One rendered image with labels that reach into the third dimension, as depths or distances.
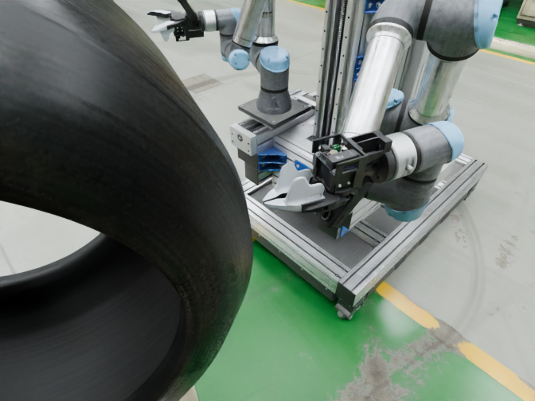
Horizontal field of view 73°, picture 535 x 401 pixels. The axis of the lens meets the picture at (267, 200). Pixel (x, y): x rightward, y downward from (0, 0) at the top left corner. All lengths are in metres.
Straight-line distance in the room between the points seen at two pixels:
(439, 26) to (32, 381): 0.95
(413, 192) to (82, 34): 0.59
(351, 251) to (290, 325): 0.42
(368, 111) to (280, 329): 1.13
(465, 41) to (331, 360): 1.22
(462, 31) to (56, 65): 0.78
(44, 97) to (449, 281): 1.91
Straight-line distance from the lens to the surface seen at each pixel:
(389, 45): 0.84
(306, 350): 1.62
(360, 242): 1.72
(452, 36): 0.90
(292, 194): 0.53
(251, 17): 1.42
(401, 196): 0.71
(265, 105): 1.54
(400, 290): 1.87
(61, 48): 0.23
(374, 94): 0.78
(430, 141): 0.65
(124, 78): 0.24
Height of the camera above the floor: 1.46
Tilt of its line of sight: 42 degrees down
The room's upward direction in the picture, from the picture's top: straight up
